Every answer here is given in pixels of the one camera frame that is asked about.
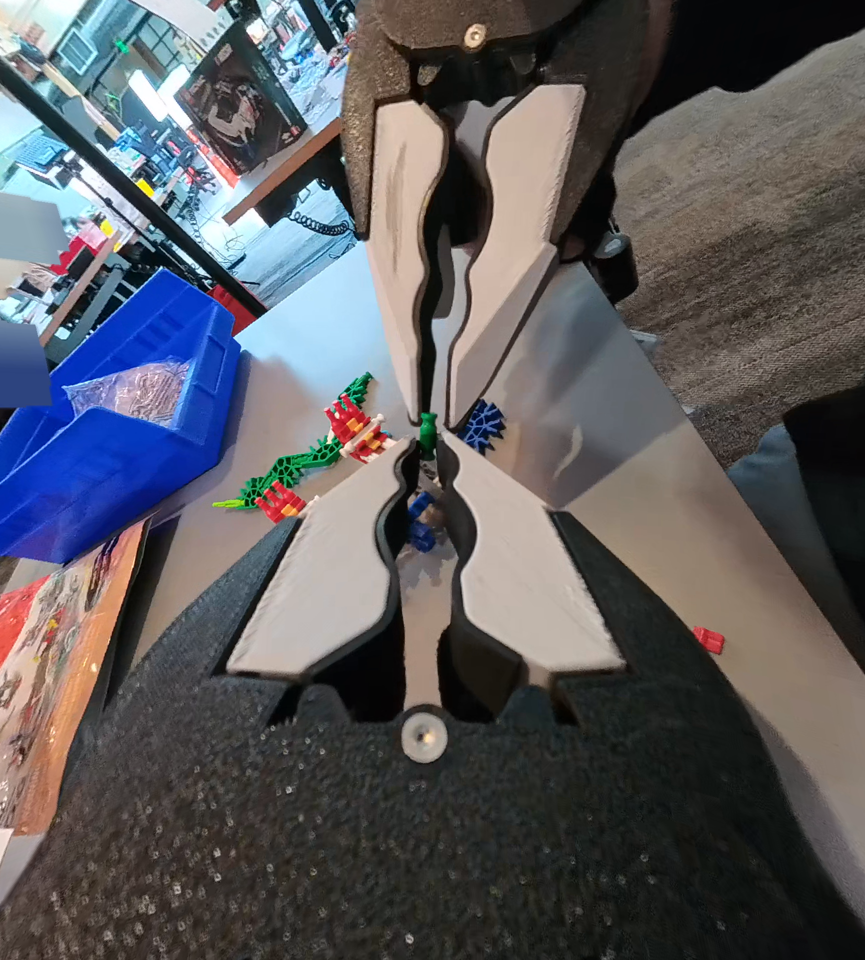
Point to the person's dark pants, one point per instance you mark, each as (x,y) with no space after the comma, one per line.
(852,487)

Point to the orange toy package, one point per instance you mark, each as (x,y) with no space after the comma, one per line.
(42,675)

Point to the blue storage bin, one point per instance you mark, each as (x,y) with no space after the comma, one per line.
(102,480)

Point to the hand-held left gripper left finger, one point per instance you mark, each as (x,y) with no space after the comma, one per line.
(320,585)

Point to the black metal pole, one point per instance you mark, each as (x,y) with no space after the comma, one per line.
(102,161)

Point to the blue snowflake connector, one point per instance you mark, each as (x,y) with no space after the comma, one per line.
(483,427)

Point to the grey chair base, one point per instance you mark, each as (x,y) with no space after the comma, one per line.
(616,266)

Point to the black toy box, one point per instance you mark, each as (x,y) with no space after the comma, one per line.
(245,105)

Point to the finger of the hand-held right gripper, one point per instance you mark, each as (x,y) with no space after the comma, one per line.
(522,210)
(399,225)

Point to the multicoloured construction toy model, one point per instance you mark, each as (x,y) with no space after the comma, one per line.
(357,435)

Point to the small red clip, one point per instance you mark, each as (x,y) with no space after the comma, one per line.
(708,639)

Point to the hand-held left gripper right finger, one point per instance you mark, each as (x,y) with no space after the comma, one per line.
(530,585)

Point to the person's right forearm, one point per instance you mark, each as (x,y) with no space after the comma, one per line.
(740,37)

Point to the clear plastic bag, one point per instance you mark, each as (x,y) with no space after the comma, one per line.
(140,390)

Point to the green short rod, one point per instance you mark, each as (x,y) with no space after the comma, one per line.
(427,435)

